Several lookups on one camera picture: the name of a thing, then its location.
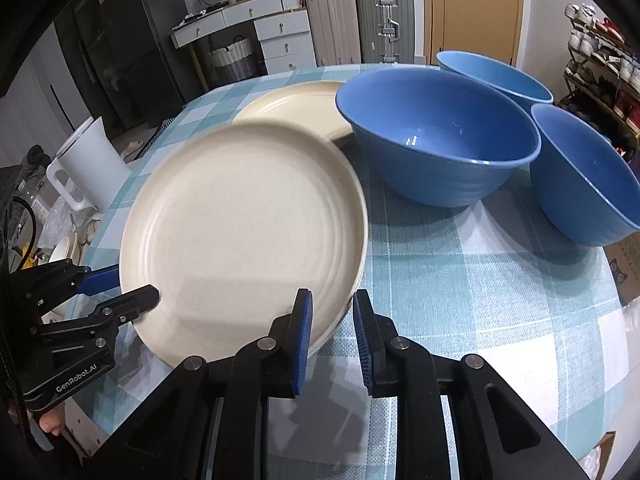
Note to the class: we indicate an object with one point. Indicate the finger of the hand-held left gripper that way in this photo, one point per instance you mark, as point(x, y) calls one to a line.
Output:
point(100, 280)
point(135, 302)

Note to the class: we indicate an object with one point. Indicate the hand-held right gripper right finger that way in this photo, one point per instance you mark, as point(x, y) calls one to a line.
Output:
point(362, 340)

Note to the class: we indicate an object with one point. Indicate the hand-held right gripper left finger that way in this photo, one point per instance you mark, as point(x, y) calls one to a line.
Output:
point(302, 340)

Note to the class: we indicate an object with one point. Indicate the cream round plate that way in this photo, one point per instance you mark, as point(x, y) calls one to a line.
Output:
point(295, 105)
point(240, 240)

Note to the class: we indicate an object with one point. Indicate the blue bowl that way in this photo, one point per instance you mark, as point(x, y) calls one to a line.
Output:
point(400, 110)
point(575, 185)
point(490, 75)

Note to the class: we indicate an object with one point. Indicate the person's left hand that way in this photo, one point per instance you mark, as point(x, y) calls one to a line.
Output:
point(50, 422)

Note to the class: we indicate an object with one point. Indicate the white electric kettle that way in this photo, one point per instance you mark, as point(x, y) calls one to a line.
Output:
point(85, 160)

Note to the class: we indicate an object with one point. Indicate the black refrigerator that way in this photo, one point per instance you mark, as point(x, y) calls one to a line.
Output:
point(145, 50)

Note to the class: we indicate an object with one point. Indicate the woven laundry basket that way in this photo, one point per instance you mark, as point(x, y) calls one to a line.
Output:
point(232, 60)

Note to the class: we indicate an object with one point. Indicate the cat print cardboard box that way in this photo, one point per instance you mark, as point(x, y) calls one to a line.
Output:
point(625, 270)

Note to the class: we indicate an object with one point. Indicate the white drawer dresser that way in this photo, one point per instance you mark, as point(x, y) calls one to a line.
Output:
point(282, 35)

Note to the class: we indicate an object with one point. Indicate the silver suitcase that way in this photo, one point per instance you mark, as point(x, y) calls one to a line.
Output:
point(372, 20)

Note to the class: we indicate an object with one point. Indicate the beige suitcase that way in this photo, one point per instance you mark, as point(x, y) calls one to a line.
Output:
point(332, 20)

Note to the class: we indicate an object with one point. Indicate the wooden shoe rack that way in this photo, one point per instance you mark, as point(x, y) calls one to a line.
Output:
point(570, 67)

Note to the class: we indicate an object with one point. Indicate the wooden door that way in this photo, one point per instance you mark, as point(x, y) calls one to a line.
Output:
point(480, 10)

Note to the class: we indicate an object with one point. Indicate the rows of racked shoes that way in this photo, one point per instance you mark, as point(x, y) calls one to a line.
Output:
point(580, 42)

